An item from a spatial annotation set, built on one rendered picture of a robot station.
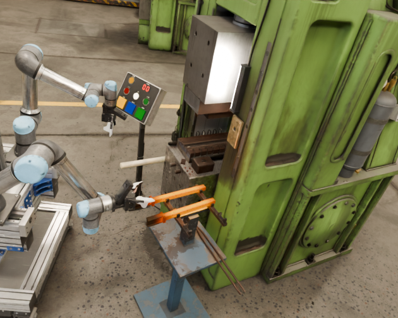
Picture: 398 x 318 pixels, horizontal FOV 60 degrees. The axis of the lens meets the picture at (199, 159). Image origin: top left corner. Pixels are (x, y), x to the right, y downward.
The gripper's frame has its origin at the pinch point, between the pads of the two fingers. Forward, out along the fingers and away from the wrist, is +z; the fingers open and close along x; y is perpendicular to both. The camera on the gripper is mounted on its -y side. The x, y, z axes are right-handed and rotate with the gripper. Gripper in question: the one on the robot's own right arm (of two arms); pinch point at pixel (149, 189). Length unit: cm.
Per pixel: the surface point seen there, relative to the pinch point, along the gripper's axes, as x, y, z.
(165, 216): 13.9, 6.6, 3.0
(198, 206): 13.1, 7.2, 22.7
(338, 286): 51, 105, 151
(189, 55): -49, -50, 43
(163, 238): 6.2, 34.4, 9.3
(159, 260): -28, 105, 30
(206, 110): -29, -24, 47
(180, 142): -43, 7, 43
